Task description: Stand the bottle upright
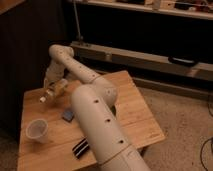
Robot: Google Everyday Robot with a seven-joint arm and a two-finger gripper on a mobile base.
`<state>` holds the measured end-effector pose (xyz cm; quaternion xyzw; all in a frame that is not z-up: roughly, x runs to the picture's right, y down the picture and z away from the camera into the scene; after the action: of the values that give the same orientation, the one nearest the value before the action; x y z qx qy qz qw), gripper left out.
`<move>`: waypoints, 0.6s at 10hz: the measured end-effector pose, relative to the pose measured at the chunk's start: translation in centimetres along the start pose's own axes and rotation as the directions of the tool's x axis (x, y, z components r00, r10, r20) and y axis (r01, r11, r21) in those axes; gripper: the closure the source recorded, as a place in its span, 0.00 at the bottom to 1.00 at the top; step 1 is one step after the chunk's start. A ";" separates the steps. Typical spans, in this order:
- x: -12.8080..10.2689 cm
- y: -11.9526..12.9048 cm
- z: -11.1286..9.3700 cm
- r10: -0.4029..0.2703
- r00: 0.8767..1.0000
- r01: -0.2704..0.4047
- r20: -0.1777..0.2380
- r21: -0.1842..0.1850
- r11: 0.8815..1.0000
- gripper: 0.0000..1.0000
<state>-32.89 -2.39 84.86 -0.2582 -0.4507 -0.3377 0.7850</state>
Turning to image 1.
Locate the clear plastic bottle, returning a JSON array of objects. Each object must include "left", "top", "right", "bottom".
[{"left": 39, "top": 79, "right": 68, "bottom": 103}]

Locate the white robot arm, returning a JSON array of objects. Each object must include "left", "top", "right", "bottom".
[{"left": 45, "top": 44, "right": 151, "bottom": 171}]

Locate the blue sponge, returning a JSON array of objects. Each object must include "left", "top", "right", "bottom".
[{"left": 62, "top": 109, "right": 74, "bottom": 122}]

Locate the long grey case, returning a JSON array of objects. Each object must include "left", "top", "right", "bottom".
[{"left": 70, "top": 41, "right": 213, "bottom": 81}]

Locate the wooden table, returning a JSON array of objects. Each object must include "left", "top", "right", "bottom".
[{"left": 17, "top": 71, "right": 165, "bottom": 171}]

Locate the white paper cup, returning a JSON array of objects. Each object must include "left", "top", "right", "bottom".
[{"left": 25, "top": 119, "right": 49, "bottom": 144}]

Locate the metal pole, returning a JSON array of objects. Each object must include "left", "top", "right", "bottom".
[{"left": 73, "top": 0, "right": 83, "bottom": 42}]

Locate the black white striped case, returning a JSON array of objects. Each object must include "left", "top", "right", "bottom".
[{"left": 72, "top": 139, "right": 90, "bottom": 159}]

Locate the white shelf board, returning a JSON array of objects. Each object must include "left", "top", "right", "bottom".
[{"left": 68, "top": 0, "right": 213, "bottom": 21}]

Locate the black case handle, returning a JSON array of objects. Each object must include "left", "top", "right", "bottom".
[{"left": 168, "top": 57, "right": 198, "bottom": 67}]

